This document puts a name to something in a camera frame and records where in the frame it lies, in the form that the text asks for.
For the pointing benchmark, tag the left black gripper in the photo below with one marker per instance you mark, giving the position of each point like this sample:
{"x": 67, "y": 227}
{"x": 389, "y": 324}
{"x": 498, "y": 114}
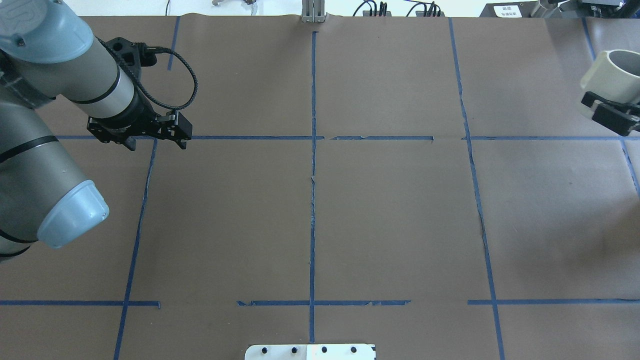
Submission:
{"x": 141, "y": 116}

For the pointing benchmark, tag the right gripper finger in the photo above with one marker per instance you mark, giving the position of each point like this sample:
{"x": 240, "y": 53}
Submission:
{"x": 618, "y": 117}

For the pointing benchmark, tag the white mug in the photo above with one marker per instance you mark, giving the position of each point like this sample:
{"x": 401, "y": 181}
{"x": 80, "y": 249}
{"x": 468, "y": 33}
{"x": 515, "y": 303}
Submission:
{"x": 615, "y": 76}

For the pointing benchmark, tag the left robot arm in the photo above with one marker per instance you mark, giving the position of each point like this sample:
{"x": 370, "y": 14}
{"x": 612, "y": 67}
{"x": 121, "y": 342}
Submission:
{"x": 48, "y": 51}

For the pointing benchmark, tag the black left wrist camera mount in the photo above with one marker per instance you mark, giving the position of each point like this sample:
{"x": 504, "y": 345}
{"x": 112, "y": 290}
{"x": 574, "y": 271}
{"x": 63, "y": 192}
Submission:
{"x": 131, "y": 55}

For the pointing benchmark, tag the aluminium frame post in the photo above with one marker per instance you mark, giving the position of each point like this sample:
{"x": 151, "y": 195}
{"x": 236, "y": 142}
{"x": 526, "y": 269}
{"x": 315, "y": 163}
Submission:
{"x": 313, "y": 11}

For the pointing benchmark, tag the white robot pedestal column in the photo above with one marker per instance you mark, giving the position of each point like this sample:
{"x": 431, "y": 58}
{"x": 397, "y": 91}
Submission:
{"x": 327, "y": 351}

